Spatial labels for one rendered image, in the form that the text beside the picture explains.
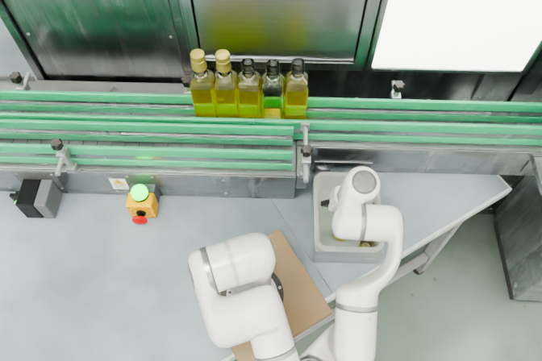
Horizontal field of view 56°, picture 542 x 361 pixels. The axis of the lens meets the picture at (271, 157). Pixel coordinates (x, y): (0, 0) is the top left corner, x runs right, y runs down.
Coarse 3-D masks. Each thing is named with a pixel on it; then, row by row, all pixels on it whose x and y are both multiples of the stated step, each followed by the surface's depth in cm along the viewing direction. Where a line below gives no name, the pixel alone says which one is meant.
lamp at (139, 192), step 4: (132, 188) 132; (136, 188) 132; (140, 188) 132; (144, 188) 132; (132, 192) 131; (136, 192) 131; (140, 192) 131; (144, 192) 132; (132, 196) 131; (136, 196) 131; (140, 196) 131; (144, 196) 132; (136, 200) 132; (140, 200) 132; (144, 200) 133
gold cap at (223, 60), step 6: (216, 54) 115; (222, 54) 115; (228, 54) 115; (216, 60) 115; (222, 60) 114; (228, 60) 116; (216, 66) 118; (222, 66) 116; (228, 66) 117; (222, 72) 118
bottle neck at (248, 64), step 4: (244, 60) 117; (248, 60) 118; (252, 60) 117; (244, 64) 116; (248, 64) 119; (252, 64) 116; (244, 68) 117; (248, 68) 117; (252, 68) 117; (244, 72) 118; (248, 72) 117; (252, 72) 118; (244, 76) 119; (248, 76) 119; (252, 76) 119; (248, 80) 120
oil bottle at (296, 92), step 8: (304, 72) 122; (288, 80) 121; (304, 80) 120; (288, 88) 121; (296, 88) 121; (304, 88) 121; (288, 96) 123; (296, 96) 123; (304, 96) 123; (288, 104) 126; (296, 104) 126; (304, 104) 125; (288, 112) 128; (296, 112) 128; (304, 112) 128
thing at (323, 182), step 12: (324, 180) 138; (336, 180) 137; (324, 192) 141; (324, 216) 137; (324, 228) 135; (324, 240) 133; (336, 240) 133; (348, 240) 133; (360, 240) 133; (372, 252) 125
